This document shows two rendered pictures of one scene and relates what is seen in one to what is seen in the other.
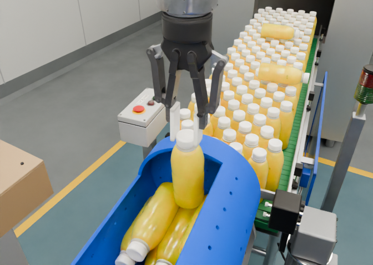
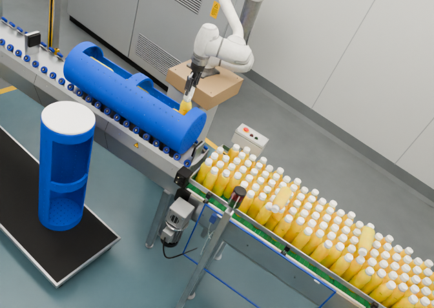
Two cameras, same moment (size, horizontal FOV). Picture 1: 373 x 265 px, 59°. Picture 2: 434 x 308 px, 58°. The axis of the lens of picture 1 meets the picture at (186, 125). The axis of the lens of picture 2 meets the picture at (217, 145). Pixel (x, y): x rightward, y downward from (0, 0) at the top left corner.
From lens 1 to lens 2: 2.10 m
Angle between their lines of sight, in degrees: 64
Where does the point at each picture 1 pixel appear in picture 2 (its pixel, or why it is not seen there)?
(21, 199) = (199, 97)
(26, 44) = not seen: outside the picture
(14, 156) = (215, 91)
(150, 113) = (243, 133)
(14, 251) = not seen: hidden behind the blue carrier
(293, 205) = (181, 172)
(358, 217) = not seen: outside the picture
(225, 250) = (154, 111)
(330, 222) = (180, 211)
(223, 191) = (172, 113)
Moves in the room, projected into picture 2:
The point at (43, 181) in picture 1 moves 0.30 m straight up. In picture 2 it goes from (207, 102) to (221, 64)
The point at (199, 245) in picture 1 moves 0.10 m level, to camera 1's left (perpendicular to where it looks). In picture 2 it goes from (154, 101) to (159, 92)
